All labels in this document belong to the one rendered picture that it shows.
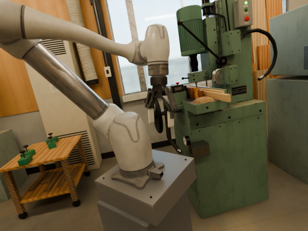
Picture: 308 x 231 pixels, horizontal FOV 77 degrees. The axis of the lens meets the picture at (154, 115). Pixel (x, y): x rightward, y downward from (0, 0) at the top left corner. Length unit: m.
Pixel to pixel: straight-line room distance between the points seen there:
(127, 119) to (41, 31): 0.40
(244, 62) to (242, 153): 0.66
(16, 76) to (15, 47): 2.13
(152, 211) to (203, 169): 0.78
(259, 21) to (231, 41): 1.83
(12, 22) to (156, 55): 0.48
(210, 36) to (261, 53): 1.65
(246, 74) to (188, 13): 0.59
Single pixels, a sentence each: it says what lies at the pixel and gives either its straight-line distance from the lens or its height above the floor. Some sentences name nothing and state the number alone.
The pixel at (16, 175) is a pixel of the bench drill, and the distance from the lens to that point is 3.00.
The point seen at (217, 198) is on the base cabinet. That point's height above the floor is 0.14.
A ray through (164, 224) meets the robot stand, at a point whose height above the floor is 0.53.
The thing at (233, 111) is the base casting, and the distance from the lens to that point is 1.43.
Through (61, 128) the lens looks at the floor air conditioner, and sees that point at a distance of 2.62.
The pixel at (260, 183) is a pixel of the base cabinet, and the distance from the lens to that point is 1.78.
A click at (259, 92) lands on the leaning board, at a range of 2.92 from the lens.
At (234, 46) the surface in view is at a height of 1.20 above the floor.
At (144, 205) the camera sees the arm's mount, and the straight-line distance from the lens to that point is 0.76.
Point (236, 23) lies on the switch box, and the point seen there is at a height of 1.35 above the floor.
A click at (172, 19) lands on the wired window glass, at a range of 2.93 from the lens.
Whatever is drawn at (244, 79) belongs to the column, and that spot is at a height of 0.96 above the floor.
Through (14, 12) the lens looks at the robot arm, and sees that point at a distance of 0.76.
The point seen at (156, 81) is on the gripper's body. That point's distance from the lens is 0.81.
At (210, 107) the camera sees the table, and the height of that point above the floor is 0.87.
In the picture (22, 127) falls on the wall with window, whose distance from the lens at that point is 3.12.
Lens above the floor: 1.14
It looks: 13 degrees down
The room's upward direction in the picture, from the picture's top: 9 degrees counter-clockwise
